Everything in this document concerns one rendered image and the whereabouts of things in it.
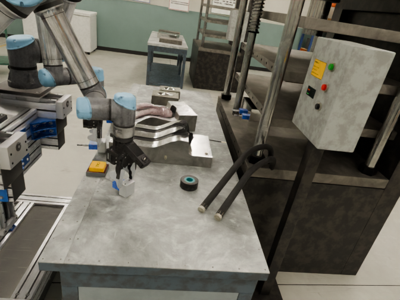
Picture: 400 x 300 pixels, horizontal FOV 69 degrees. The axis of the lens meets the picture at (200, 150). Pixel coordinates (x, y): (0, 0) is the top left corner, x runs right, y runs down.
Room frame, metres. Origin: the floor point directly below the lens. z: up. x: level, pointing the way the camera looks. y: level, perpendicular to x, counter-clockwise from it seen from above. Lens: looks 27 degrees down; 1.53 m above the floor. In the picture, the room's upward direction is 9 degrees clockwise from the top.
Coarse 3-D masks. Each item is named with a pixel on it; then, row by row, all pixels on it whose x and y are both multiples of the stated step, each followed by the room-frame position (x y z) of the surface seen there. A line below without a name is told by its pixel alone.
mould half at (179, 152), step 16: (160, 128) 1.45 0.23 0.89; (176, 128) 1.39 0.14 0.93; (144, 144) 1.24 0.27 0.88; (160, 144) 1.25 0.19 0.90; (176, 144) 1.24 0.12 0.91; (192, 144) 1.38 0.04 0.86; (208, 144) 1.41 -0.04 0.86; (160, 160) 1.23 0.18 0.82; (176, 160) 1.24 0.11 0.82; (192, 160) 1.26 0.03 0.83; (208, 160) 1.27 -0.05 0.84
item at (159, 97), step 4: (152, 92) 2.14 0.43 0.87; (156, 92) 2.16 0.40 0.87; (160, 92) 2.18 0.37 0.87; (164, 92) 2.19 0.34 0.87; (168, 92) 2.21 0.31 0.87; (172, 92) 2.23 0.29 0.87; (152, 96) 2.07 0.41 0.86; (156, 96) 2.07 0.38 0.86; (160, 96) 2.08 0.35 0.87; (164, 96) 2.09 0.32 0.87; (168, 96) 2.10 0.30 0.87; (172, 96) 2.12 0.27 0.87; (176, 96) 2.13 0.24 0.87; (152, 100) 2.07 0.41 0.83; (156, 100) 2.07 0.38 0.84; (160, 100) 2.08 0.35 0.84; (164, 100) 2.08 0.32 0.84; (168, 100) 2.09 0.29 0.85; (172, 100) 2.09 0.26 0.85; (176, 100) 2.09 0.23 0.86; (156, 104) 2.07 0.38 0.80; (160, 104) 2.08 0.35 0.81; (164, 104) 2.08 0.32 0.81
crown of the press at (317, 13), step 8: (312, 0) 2.05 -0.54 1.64; (320, 0) 2.02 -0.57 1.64; (328, 0) 1.97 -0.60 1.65; (336, 0) 1.98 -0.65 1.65; (312, 8) 2.04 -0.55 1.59; (320, 8) 2.01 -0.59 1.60; (328, 8) 2.03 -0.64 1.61; (312, 16) 2.03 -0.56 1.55; (320, 16) 2.01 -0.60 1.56; (304, 32) 2.04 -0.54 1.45; (312, 32) 2.01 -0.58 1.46; (320, 32) 2.03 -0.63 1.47
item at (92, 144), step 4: (104, 140) 1.25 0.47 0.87; (80, 144) 1.22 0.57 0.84; (84, 144) 1.22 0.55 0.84; (88, 144) 1.23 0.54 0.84; (92, 144) 1.22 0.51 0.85; (96, 144) 1.22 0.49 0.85; (104, 144) 1.23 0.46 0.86; (92, 148) 1.21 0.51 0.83; (96, 148) 1.22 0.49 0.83; (100, 148) 1.22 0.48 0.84; (104, 148) 1.23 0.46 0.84; (104, 152) 1.23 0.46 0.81
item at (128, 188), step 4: (112, 180) 0.97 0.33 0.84; (124, 180) 0.95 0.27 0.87; (128, 180) 0.95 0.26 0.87; (132, 180) 0.95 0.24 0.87; (112, 184) 0.94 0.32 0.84; (116, 184) 0.94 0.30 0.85; (124, 184) 0.92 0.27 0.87; (128, 184) 0.93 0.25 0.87; (132, 184) 0.94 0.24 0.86; (116, 188) 0.93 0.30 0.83; (120, 188) 0.92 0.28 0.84; (124, 188) 0.91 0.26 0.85; (128, 188) 0.92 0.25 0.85; (132, 188) 0.94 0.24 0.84; (120, 192) 0.92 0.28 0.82; (124, 192) 0.91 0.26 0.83; (128, 192) 0.92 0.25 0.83; (132, 192) 0.94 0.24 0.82; (124, 196) 0.91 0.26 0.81
